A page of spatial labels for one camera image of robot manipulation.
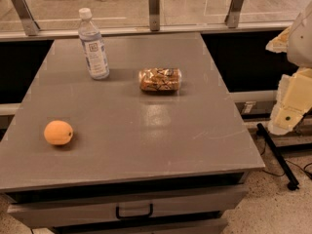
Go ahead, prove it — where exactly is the black stand leg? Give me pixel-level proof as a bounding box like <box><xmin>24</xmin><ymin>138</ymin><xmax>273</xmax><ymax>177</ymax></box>
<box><xmin>256</xmin><ymin>123</ymin><xmax>299</xmax><ymax>191</ymax></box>

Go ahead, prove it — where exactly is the middle metal railing bracket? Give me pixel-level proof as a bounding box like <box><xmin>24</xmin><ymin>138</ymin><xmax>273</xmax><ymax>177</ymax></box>
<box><xmin>148</xmin><ymin>0</ymin><xmax>160</xmax><ymax>31</ymax></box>

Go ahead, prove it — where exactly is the crushed brown soda can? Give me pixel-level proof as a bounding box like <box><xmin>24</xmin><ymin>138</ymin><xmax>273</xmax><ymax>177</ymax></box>
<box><xmin>138</xmin><ymin>68</ymin><xmax>181</xmax><ymax>93</ymax></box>

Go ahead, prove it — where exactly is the orange fruit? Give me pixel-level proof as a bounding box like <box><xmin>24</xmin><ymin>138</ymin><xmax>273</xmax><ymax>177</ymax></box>
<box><xmin>44</xmin><ymin>120</ymin><xmax>73</xmax><ymax>145</ymax></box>

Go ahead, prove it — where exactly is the clear plastic water bottle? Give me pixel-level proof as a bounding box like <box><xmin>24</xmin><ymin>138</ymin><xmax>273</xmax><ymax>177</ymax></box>
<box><xmin>78</xmin><ymin>8</ymin><xmax>109</xmax><ymax>80</ymax></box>

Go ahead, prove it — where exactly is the left metal railing bracket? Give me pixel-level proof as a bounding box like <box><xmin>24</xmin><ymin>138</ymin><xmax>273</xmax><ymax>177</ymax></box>
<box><xmin>11</xmin><ymin>0</ymin><xmax>40</xmax><ymax>36</ymax></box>

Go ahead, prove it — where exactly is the grey drawer with black handle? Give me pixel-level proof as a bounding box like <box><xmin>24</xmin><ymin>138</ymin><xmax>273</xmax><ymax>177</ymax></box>
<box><xmin>8</xmin><ymin>184</ymin><xmax>248</xmax><ymax>228</ymax></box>

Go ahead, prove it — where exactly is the right metal railing bracket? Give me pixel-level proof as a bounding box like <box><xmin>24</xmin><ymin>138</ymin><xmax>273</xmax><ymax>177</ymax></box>
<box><xmin>224</xmin><ymin>0</ymin><xmax>244</xmax><ymax>28</ymax></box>

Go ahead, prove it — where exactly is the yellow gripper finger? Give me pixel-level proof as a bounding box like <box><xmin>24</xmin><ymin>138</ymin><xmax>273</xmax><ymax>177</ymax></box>
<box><xmin>268</xmin><ymin>67</ymin><xmax>312</xmax><ymax>136</ymax></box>
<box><xmin>265</xmin><ymin>27</ymin><xmax>291</xmax><ymax>53</ymax></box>

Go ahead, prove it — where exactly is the metal railing bracket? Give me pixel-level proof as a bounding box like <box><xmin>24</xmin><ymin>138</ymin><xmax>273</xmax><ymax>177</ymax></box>
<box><xmin>11</xmin><ymin>0</ymin><xmax>40</xmax><ymax>36</ymax></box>
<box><xmin>148</xmin><ymin>0</ymin><xmax>160</xmax><ymax>31</ymax></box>
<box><xmin>224</xmin><ymin>0</ymin><xmax>244</xmax><ymax>28</ymax></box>

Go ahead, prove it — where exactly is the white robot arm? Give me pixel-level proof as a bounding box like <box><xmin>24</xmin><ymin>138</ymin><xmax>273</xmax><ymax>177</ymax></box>
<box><xmin>265</xmin><ymin>2</ymin><xmax>312</xmax><ymax>136</ymax></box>

